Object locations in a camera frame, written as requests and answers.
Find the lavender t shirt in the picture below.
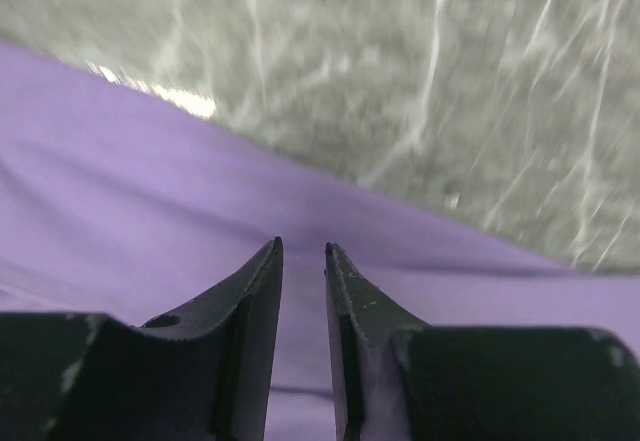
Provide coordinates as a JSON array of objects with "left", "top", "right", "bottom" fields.
[{"left": 1, "top": 44, "right": 639, "bottom": 440}]

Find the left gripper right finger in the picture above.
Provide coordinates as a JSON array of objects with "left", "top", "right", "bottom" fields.
[{"left": 325, "top": 243, "right": 639, "bottom": 440}]

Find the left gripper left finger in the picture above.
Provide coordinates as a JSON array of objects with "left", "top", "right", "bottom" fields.
[{"left": 1, "top": 239, "right": 283, "bottom": 440}]

